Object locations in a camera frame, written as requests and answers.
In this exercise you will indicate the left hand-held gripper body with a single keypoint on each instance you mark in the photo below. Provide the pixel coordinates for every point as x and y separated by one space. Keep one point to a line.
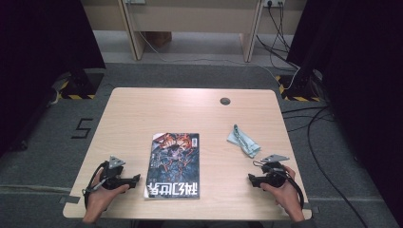
112 179

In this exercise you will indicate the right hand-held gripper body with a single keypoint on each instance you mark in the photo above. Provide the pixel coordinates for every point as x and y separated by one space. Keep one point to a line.
274 175

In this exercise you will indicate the light blue cloth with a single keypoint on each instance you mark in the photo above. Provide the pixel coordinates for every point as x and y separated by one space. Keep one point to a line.
242 141

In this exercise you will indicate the dark illustrated magazine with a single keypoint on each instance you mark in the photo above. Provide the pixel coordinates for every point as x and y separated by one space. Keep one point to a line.
174 164

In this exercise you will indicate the person's left hand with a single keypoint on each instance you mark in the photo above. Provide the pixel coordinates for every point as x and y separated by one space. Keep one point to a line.
99 199

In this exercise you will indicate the person's right hand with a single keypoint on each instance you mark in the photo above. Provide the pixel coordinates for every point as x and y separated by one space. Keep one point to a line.
290 196

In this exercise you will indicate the grey tape strip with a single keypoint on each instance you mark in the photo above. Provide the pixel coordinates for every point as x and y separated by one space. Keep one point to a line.
315 209

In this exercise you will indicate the stand base with hazard tape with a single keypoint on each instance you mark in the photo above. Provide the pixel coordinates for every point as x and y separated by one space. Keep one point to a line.
299 90
80 85

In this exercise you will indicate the black curtain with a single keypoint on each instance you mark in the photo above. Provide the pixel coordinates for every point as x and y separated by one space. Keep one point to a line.
41 47
358 63

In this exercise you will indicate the brown cardboard box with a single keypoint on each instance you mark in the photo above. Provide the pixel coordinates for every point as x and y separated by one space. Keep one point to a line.
158 38

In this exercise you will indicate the beige wooden desk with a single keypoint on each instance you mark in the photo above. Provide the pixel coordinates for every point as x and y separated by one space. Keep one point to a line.
190 19

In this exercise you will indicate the white wall socket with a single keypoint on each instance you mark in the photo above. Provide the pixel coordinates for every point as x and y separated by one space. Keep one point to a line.
274 2

